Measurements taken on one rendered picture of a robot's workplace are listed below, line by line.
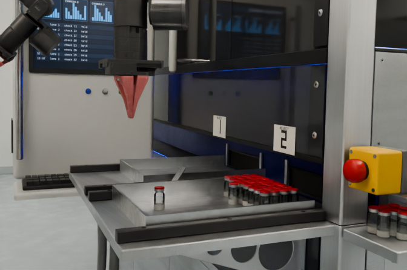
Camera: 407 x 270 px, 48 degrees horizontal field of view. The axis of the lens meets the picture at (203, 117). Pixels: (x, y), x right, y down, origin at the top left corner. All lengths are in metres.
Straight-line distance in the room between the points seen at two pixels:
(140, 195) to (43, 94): 0.74
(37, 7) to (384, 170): 0.96
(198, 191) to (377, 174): 0.45
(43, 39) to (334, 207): 0.88
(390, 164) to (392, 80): 0.19
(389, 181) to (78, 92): 1.17
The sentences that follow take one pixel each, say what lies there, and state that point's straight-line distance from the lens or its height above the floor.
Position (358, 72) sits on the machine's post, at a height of 1.16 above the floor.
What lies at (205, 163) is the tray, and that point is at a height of 0.89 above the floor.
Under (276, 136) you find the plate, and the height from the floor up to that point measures 1.02.
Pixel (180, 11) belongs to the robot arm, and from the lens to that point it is 0.77.
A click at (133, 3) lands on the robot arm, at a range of 0.79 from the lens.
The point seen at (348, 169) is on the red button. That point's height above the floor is 1.00.
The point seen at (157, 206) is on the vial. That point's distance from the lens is 0.93.
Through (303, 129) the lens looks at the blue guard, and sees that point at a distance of 0.96.
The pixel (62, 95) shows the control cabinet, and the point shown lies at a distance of 1.68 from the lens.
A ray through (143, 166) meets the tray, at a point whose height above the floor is 0.89.
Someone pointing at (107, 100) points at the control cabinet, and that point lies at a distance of 1.70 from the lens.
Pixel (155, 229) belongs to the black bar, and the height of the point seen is 0.90.
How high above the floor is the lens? 1.13
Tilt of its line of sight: 4 degrees down
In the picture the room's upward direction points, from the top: 1 degrees clockwise
